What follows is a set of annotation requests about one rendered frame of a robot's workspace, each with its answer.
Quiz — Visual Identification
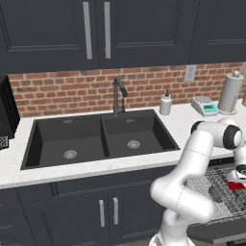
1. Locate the red bowl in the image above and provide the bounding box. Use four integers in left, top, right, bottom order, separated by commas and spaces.
227, 180, 246, 191

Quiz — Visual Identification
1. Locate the black countertop appliance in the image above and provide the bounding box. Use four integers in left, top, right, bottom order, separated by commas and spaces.
0, 74, 21, 151

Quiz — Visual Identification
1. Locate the dark grey rack basket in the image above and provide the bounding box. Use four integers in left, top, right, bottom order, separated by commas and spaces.
208, 184, 224, 204

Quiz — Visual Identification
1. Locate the silver cupboard handle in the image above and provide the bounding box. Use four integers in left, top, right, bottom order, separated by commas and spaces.
103, 1, 112, 60
98, 199, 106, 229
82, 1, 93, 61
112, 197, 120, 226

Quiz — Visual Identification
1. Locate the dark panel under sink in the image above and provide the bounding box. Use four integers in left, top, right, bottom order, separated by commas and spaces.
51, 168, 159, 198

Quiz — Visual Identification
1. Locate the white paper towel roll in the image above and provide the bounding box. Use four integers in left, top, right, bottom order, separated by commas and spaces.
217, 69, 245, 116

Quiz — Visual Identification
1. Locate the wire dishwasher rack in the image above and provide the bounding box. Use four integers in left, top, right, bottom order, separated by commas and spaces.
185, 163, 246, 226

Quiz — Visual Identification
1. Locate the black double sink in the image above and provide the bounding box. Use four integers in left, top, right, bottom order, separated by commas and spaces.
20, 109, 182, 171

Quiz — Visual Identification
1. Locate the dark drawer stack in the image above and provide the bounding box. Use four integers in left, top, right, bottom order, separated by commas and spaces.
0, 187, 37, 246

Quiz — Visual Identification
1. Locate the dark base cupboard door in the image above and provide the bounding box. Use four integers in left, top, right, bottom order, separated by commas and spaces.
107, 181, 169, 246
21, 190, 111, 246

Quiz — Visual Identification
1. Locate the white kitchen scale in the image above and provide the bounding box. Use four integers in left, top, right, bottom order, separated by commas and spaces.
191, 96, 219, 117

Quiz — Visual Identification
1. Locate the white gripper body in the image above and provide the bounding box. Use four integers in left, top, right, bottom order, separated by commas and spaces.
226, 169, 246, 185

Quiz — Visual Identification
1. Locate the black sink tap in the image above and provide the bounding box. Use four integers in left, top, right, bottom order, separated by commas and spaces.
112, 76, 129, 117

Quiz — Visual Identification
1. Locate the dark wall cupboard door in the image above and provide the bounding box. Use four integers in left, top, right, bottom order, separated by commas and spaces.
95, 0, 200, 69
0, 0, 99, 75
188, 0, 246, 65

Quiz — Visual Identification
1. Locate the dark dishwasher door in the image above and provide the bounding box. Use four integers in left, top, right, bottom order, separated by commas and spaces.
186, 216, 246, 246

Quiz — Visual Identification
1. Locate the white wall socket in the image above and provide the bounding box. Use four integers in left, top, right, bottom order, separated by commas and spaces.
184, 64, 197, 82

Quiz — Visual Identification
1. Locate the white soap dispenser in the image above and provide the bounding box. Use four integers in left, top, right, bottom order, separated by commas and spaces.
159, 89, 173, 116

